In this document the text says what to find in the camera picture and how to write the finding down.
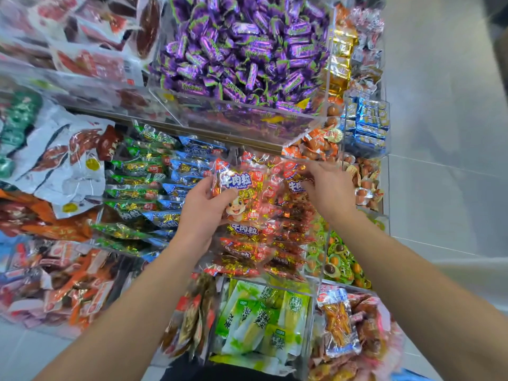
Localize row of blue beef packets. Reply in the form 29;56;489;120
143;134;231;262

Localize pile of orange brown packets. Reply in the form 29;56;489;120
282;95;387;211

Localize row of green beef packets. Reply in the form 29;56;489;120
89;120;182;259

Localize pile of white meat packets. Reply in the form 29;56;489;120
8;107;125;221

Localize pile of beige packets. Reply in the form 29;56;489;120
161;274;219;358

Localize beef cube packets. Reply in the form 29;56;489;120
202;150;320;281

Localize pile of lime green packets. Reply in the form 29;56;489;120
208;279;312;376

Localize person's left forearm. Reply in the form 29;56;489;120
35;238;209;381

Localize handful of red snack packets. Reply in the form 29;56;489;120
210;161;273;221

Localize pile of gold candy packets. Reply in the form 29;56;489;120
325;26;360;96

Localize pile of pink-label meat packets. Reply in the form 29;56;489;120
308;282;406;381

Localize pile of purple candies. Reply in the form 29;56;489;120
151;0;334;112

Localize pile of red brown packets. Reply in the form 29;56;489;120
0;238;134;332

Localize person's right hand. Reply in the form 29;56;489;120
302;158;360;223

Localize person's left hand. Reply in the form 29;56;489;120
170;177;239;252

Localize pile of green egg packets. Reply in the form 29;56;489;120
305;214;374;289

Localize clear acrylic snack shelves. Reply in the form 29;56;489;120
0;0;406;381

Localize green vacuum packet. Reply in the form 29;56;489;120
0;89;44;179

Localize person's right forearm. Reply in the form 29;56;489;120
333;210;508;381

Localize person's black clothing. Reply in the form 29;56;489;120
159;357;298;381

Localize pile of dark orange packets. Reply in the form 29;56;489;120
0;190;100;243

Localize pile of blue orange packets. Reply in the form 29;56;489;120
343;95;392;157

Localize pile of red sausage packets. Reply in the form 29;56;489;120
0;0;168;116

